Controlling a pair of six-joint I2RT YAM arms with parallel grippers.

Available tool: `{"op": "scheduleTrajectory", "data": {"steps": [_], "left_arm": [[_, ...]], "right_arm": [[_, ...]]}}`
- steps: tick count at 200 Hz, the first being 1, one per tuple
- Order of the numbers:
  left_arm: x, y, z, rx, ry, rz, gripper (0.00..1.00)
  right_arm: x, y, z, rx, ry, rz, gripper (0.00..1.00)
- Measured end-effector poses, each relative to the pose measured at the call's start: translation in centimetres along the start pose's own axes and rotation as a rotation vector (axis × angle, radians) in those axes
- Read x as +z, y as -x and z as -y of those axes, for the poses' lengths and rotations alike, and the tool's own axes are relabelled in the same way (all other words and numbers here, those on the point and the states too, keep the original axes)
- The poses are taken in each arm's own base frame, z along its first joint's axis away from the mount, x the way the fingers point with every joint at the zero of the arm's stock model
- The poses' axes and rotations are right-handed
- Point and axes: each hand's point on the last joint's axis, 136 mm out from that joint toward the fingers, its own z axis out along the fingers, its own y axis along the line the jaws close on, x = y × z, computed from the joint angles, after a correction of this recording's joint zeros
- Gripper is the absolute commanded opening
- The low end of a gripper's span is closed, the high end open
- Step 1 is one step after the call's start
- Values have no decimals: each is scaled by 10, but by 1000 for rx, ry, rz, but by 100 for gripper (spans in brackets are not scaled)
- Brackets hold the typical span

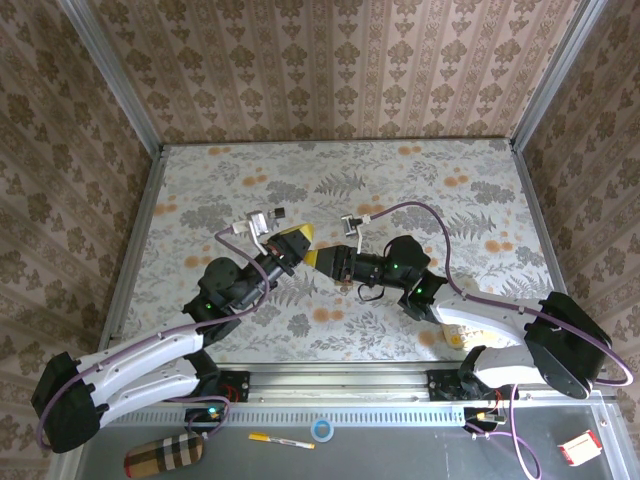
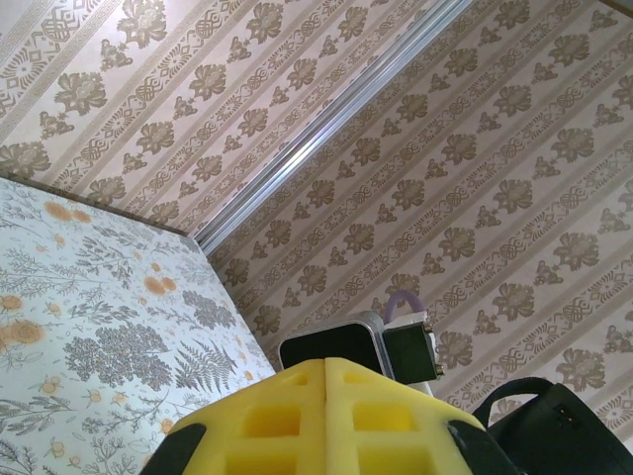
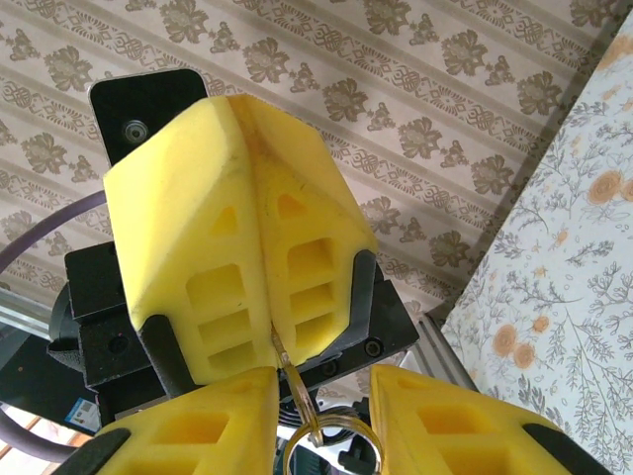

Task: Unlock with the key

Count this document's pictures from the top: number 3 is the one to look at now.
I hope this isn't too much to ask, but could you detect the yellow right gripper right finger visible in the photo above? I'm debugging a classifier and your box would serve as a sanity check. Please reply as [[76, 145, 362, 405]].
[[369, 363, 614, 475]]

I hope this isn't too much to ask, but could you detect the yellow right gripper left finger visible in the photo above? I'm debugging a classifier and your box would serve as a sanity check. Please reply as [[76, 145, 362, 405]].
[[78, 366, 282, 475]]

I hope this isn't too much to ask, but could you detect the silver key with rings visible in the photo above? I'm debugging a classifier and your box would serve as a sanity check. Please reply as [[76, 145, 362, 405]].
[[269, 321, 385, 475]]

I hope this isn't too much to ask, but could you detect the floral patterned table cover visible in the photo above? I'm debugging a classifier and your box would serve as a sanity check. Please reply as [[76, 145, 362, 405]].
[[439, 7, 633, 475]]

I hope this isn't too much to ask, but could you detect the aluminium table side rail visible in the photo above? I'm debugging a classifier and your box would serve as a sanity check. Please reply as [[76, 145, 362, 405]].
[[417, 306, 479, 397]]

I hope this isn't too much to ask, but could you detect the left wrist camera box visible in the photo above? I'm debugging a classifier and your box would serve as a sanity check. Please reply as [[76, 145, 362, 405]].
[[87, 67, 208, 173]]

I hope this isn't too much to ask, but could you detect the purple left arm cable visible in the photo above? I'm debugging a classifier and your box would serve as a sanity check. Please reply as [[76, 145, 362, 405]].
[[0, 191, 108, 271]]

